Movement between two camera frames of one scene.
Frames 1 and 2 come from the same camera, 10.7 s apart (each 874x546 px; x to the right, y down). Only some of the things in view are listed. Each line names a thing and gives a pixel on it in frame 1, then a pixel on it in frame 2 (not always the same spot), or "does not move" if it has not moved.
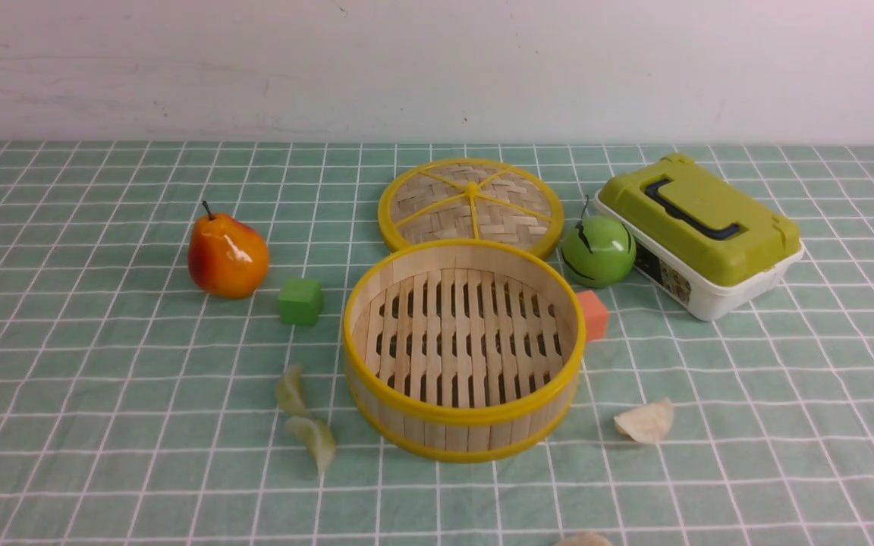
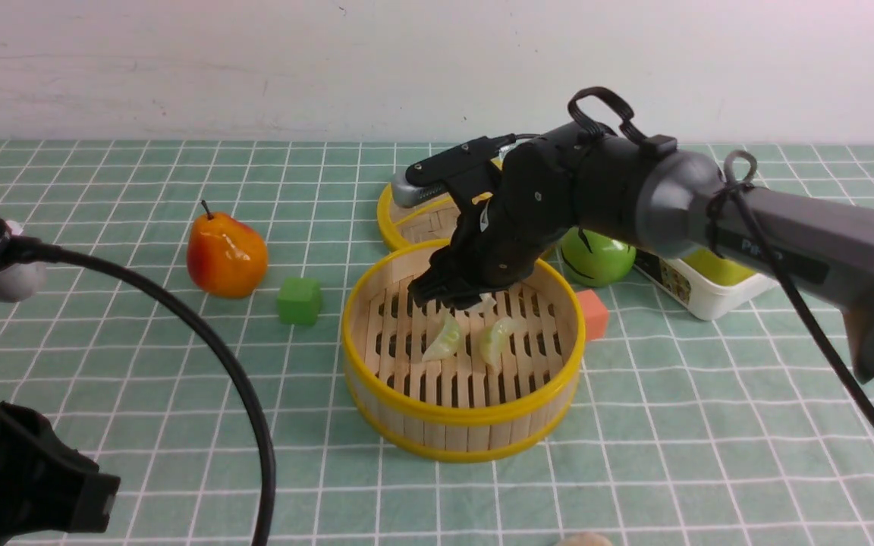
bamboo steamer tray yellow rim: (462, 350) does not move
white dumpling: (649, 423) → (485, 305)
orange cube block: (595, 315) does not move
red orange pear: (226, 257) does not move
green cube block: (300, 301) does not move
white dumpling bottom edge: (585, 539) does not move
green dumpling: (289, 392) → (448, 342)
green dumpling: (320, 439) → (491, 340)
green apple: (598, 251) does not move
